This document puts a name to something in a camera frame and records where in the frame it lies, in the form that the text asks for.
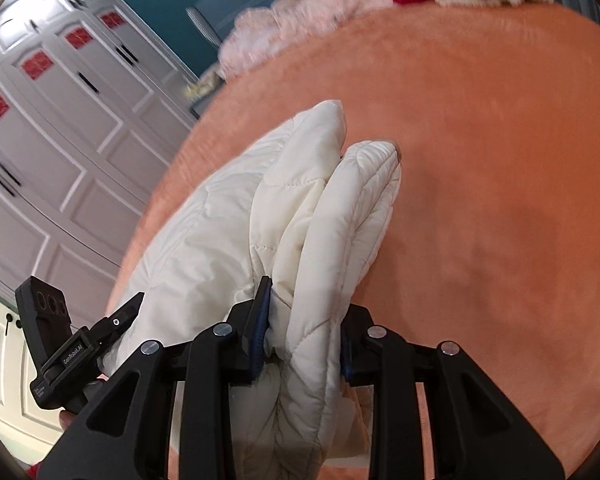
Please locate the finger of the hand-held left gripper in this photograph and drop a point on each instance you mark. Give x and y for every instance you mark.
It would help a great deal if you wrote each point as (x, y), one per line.
(117, 320)

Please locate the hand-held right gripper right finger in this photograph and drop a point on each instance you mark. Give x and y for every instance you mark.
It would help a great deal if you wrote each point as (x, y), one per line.
(352, 355)

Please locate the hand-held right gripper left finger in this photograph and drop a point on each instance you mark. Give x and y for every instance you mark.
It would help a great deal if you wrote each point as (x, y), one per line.
(260, 332)

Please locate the white quilted jacket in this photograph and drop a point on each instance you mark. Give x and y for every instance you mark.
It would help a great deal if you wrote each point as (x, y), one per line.
(215, 240)

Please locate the person's left hand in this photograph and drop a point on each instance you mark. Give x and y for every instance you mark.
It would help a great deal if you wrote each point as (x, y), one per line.
(69, 420)

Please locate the cream cabinet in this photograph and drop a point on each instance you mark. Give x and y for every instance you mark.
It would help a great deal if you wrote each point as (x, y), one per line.
(10, 380)

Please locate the white panelled wardrobe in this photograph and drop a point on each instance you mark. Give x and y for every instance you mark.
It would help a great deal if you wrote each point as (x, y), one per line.
(70, 160)

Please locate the bed with orange bedspread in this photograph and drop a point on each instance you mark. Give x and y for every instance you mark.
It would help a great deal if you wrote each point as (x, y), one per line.
(480, 185)

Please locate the bedside table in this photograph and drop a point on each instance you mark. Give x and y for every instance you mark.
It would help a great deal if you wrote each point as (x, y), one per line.
(202, 107)

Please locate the pale yellow cloth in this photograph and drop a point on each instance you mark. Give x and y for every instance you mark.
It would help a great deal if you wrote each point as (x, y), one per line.
(202, 85)

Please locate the blue upholstered headboard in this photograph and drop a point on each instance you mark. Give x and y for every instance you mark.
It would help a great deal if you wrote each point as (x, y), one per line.
(230, 20)

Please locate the pink floral quilt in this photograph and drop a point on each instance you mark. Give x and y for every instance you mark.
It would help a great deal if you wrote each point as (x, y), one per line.
(305, 20)

